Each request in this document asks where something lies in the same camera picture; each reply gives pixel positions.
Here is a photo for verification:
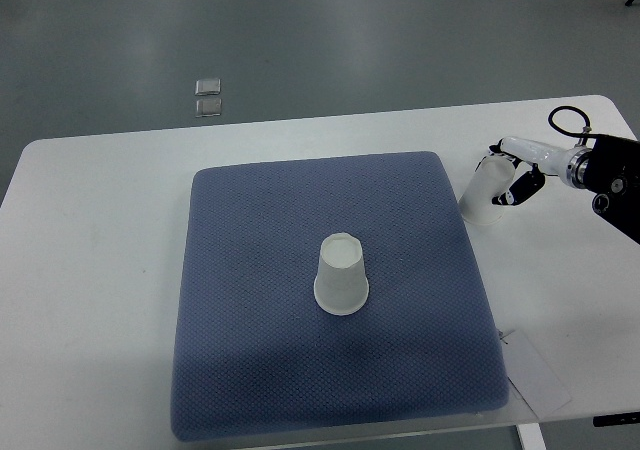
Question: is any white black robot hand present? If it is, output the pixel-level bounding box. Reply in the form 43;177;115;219
489;137;583;206

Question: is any white paper cup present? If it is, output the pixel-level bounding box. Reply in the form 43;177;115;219
458;155;515;225
313;232;369;316

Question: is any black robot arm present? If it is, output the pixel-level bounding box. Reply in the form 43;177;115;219
548;105;639;242

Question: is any white paper tag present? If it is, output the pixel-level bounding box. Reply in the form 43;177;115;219
501;330;571;419

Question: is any black table control panel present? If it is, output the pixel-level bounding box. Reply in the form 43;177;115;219
592;412;640;428

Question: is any white table leg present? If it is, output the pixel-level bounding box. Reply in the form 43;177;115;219
516;423;547;450

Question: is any blue mesh cushion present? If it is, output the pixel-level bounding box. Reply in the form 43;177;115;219
171;152;509;441

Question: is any upper metal floor plate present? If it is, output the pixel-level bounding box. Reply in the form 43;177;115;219
195;77;221;96

